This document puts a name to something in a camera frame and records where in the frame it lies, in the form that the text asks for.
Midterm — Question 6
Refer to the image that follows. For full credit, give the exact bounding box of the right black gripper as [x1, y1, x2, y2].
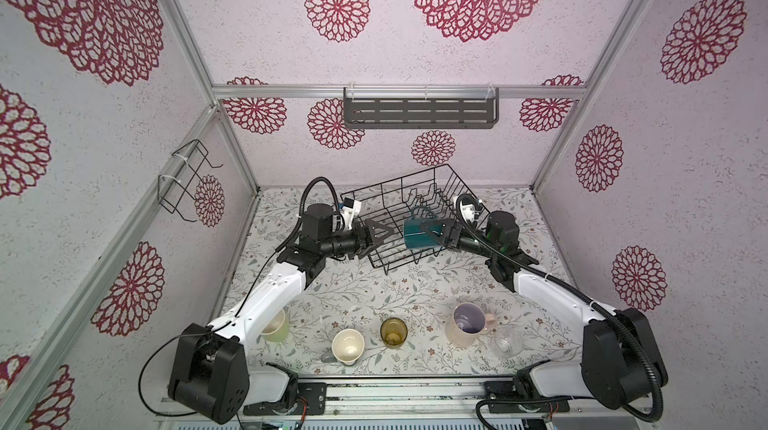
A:
[422, 222, 500, 264]

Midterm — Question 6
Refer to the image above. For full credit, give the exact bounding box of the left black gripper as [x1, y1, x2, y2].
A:
[321, 217, 393, 260]

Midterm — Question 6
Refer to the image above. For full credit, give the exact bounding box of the dark green mug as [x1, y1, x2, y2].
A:
[403, 206, 436, 250]

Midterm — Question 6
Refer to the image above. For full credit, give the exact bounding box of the black wire dish rack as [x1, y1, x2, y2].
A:
[341, 164, 489, 274]

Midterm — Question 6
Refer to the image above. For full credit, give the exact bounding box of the amber glass cup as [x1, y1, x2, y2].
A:
[379, 317, 409, 348]

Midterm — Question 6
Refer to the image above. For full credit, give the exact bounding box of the cream grey mug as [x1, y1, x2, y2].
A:
[320, 329, 365, 366]

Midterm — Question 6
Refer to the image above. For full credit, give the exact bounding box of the light green mug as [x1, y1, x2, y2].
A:
[260, 309, 291, 343]

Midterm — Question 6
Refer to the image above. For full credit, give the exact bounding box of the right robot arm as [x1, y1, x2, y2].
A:
[412, 210, 668, 422]

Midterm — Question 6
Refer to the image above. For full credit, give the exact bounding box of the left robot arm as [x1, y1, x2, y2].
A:
[168, 199, 397, 424]

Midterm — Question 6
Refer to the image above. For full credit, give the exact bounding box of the pink purple mug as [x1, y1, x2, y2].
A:
[446, 302, 498, 348]

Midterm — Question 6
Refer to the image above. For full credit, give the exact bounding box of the clear glass cup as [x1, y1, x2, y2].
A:
[490, 325, 524, 359]

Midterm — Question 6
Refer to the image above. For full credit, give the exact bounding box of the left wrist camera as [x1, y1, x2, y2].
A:
[339, 198, 362, 230]

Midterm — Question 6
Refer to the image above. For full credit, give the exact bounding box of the grey wall shelf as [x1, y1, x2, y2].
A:
[342, 88, 499, 130]

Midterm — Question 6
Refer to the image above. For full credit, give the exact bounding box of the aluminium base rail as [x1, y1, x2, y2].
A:
[155, 375, 655, 425]

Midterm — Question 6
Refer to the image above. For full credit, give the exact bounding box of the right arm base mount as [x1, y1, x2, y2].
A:
[483, 360, 570, 414]

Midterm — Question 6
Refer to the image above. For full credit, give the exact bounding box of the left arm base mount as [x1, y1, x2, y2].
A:
[241, 364, 328, 416]

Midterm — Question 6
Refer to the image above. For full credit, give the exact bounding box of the black wire wall holder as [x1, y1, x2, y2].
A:
[156, 139, 223, 223]

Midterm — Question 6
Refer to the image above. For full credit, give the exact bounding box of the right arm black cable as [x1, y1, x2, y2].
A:
[454, 192, 665, 424]

